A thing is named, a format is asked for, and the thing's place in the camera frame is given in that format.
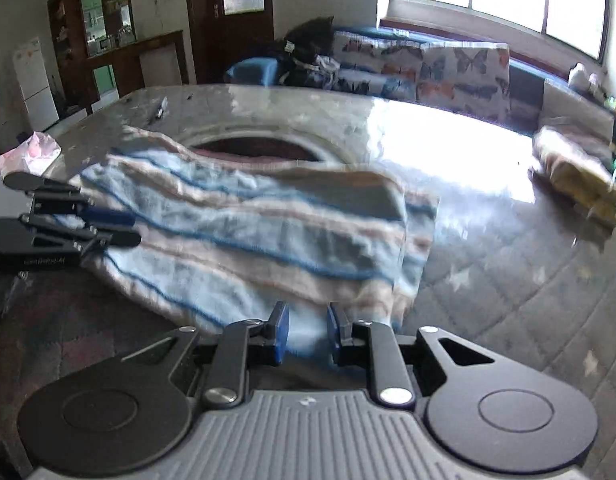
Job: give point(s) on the pile of dark clothes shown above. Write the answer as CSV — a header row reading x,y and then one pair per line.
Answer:
x,y
308,72

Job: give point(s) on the blue beige striped knit garment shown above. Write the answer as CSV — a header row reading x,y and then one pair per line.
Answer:
x,y
238,240

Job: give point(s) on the white plush toy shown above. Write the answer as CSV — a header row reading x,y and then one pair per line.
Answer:
x,y
580,75

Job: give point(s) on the butterfly print pillow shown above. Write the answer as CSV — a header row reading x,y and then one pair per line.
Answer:
x,y
463,80
373,60

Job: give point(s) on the grey pillow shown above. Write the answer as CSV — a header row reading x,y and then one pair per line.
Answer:
x,y
573,105

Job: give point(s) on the pink white plastic bag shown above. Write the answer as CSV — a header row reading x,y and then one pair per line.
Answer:
x,y
33,150

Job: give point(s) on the dark wooden display cabinet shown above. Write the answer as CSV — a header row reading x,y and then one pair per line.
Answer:
x,y
68,60

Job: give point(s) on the folded yellow patterned blanket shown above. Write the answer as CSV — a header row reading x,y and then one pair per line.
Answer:
x,y
563,160

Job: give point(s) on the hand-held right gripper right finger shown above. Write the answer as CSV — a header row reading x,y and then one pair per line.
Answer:
x,y
335,335

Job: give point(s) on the round built-in induction cooktop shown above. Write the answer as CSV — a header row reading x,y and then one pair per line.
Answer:
x,y
248,150

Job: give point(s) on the white refrigerator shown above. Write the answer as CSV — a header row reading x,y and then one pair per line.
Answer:
x,y
35,85

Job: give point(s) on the blue sofa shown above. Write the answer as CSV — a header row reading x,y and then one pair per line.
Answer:
x,y
525,90

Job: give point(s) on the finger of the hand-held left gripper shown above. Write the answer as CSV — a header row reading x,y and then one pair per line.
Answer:
x,y
123,239
110,217

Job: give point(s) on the dark wooden door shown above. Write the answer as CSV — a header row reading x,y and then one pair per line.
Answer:
x,y
238,45

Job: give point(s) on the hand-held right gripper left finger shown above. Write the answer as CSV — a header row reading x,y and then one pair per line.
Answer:
x,y
279,335

